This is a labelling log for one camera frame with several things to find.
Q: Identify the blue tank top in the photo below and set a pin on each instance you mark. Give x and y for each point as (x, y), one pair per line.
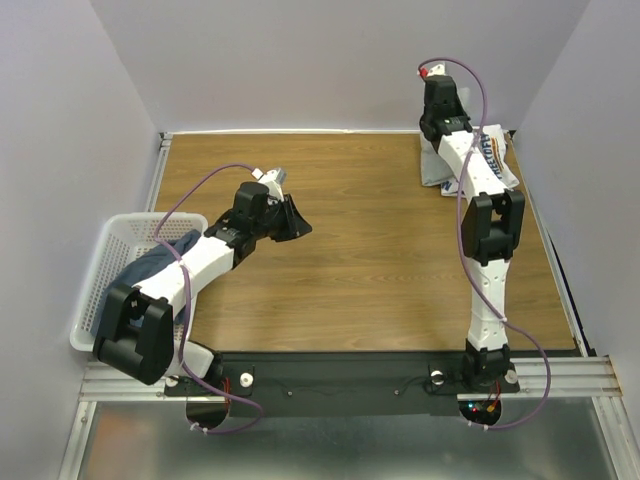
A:
(152, 262)

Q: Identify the grey tank top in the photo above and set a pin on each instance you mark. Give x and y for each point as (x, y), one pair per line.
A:
(434, 170)

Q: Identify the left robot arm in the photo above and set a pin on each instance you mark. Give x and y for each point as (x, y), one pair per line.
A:
(136, 329)

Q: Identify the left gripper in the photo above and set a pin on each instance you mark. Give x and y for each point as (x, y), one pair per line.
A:
(295, 224)

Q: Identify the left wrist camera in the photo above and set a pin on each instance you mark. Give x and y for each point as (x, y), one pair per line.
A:
(272, 179)

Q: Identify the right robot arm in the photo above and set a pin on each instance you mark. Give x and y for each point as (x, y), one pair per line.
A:
(489, 227)

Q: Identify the folded white printed tank top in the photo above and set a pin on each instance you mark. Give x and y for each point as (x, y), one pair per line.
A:
(495, 160)

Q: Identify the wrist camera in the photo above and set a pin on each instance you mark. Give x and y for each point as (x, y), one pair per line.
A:
(439, 69)
(272, 179)

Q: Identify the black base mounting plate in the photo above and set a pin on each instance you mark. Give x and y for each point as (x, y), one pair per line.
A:
(340, 384)

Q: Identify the white plastic laundry basket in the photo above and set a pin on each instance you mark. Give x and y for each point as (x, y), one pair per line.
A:
(123, 239)

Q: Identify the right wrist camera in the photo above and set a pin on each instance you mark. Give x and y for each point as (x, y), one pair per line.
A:
(439, 69)

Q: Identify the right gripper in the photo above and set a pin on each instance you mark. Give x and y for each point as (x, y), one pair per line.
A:
(439, 83)

